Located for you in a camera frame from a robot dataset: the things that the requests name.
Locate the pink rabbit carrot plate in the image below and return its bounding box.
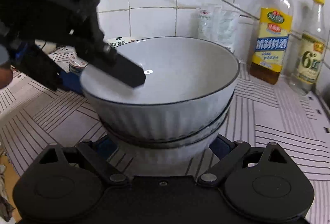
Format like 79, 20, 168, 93
69, 36, 144, 75

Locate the white ribbed bowl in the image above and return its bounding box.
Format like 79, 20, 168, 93
101, 95, 234, 165
80, 37, 240, 141

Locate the striped table cloth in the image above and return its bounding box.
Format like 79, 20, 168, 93
1, 65, 329, 223

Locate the white salt bag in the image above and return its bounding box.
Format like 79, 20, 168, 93
197, 4, 240, 53

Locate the yellow label cooking wine bottle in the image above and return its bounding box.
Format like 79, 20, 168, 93
250, 0, 293, 84

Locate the white vinegar bottle yellow cap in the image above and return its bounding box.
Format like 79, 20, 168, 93
289, 0, 326, 96

